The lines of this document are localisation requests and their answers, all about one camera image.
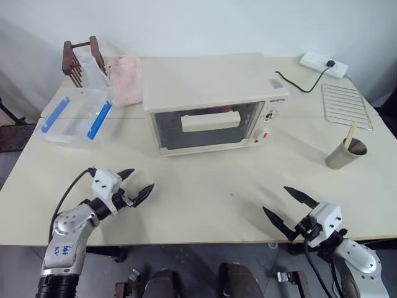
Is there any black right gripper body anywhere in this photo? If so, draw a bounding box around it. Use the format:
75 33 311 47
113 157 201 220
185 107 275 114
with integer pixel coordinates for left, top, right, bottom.
293 214 324 242

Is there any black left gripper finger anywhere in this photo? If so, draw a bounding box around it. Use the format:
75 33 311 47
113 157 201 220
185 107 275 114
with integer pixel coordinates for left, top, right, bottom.
118 168 136 187
131 183 155 207

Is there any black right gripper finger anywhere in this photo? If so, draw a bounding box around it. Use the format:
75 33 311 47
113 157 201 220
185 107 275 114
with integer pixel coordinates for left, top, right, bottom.
283 186 318 209
262 206 299 242

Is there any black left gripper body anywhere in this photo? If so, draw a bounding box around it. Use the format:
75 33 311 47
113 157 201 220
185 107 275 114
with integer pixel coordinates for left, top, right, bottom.
112 186 135 208

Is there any cream toaster oven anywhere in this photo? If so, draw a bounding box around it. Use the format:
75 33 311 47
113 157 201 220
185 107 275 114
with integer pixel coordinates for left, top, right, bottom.
140 52 290 158

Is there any steel cup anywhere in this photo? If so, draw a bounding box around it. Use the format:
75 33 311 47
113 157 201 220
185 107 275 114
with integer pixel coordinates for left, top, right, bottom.
324 138 369 171

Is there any table caster wheel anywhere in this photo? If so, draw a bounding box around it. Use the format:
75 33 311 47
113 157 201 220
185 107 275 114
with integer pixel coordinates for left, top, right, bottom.
114 268 146 298
275 269 307 298

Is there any blue container clip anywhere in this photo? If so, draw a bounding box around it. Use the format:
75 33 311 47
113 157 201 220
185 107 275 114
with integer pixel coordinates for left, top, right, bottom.
40 96 71 133
86 100 113 141

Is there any dark rounded shape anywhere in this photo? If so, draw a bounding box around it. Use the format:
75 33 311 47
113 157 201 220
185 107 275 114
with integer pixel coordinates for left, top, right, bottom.
145 268 184 298
219 263 265 298

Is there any clear plastic container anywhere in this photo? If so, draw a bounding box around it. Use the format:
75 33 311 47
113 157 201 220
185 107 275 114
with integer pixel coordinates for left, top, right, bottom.
37 88 114 150

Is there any wooden stick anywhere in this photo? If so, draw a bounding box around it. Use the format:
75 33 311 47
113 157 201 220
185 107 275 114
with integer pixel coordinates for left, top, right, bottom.
344 121 357 153

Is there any pink checked cloth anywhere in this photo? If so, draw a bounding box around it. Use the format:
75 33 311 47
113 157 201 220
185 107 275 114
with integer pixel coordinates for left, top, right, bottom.
106 55 144 108

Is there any brown wooden rack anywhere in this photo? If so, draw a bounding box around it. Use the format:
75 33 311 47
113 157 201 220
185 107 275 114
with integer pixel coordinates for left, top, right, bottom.
61 35 113 88

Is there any dark furniture piece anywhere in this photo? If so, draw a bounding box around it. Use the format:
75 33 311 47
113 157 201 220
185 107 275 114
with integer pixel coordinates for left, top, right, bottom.
0 97 27 127

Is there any white power strip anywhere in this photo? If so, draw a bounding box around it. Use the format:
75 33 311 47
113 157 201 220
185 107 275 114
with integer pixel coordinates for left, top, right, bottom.
299 52 349 79

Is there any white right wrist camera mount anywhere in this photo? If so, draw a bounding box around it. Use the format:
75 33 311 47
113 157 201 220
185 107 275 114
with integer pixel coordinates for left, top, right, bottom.
305 202 343 248

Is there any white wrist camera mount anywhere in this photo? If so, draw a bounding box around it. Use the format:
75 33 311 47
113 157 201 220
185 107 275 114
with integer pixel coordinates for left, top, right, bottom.
91 168 122 215
305 202 343 248

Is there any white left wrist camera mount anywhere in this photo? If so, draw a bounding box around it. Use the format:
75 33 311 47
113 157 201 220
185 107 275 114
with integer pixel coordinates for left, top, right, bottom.
91 168 122 215

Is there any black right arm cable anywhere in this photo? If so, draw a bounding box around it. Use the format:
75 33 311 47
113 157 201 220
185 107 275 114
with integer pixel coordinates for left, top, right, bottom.
303 238 328 298

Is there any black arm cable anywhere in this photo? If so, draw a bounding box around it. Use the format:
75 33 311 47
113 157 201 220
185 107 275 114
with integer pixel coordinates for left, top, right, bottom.
48 167 97 243
303 238 328 298

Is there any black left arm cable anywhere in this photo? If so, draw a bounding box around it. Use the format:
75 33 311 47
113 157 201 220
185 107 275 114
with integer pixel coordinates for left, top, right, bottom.
48 167 97 243

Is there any metal wire oven rack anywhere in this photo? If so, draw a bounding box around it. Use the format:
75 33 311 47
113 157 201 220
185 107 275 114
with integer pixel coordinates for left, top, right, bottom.
320 84 374 131

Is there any black power cable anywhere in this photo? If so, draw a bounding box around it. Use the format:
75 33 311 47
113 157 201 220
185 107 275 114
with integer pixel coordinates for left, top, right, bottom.
274 59 337 94

